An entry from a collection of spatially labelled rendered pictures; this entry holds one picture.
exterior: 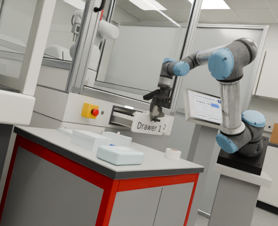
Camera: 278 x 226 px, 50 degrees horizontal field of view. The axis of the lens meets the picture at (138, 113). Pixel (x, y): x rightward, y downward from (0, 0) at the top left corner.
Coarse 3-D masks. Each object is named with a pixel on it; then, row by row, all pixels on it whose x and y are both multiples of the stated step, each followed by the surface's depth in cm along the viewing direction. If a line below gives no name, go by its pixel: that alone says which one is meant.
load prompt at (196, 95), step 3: (195, 93) 245; (195, 96) 243; (198, 96) 244; (201, 96) 245; (204, 96) 246; (207, 96) 248; (204, 99) 244; (207, 99) 246; (210, 99) 247; (213, 99) 248; (216, 99) 250; (216, 102) 248; (219, 102) 249
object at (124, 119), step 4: (116, 112) 169; (112, 116) 170; (116, 116) 169; (120, 116) 167; (124, 116) 165; (128, 116) 164; (112, 120) 170; (116, 120) 168; (120, 120) 166; (124, 120) 165; (128, 120) 163; (132, 120) 162; (120, 124) 166; (124, 124) 164; (128, 124) 163
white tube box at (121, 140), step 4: (104, 132) 142; (108, 132) 148; (112, 132) 150; (108, 136) 142; (112, 136) 141; (116, 136) 140; (120, 136) 143; (124, 136) 147; (112, 140) 141; (116, 140) 140; (120, 140) 139; (124, 140) 139; (128, 140) 143; (120, 144) 139; (124, 144) 139; (128, 144) 144
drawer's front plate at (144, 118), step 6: (138, 114) 159; (144, 114) 163; (138, 120) 160; (144, 120) 164; (162, 120) 178; (132, 126) 159; (138, 126) 161; (144, 126) 165; (150, 126) 170; (162, 126) 180; (144, 132) 166; (150, 132) 171; (156, 132) 176; (162, 132) 181
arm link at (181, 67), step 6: (180, 60) 158; (186, 60) 157; (168, 66) 160; (174, 66) 155; (180, 66) 152; (186, 66) 154; (192, 66) 158; (168, 72) 161; (174, 72) 156; (180, 72) 153; (186, 72) 154
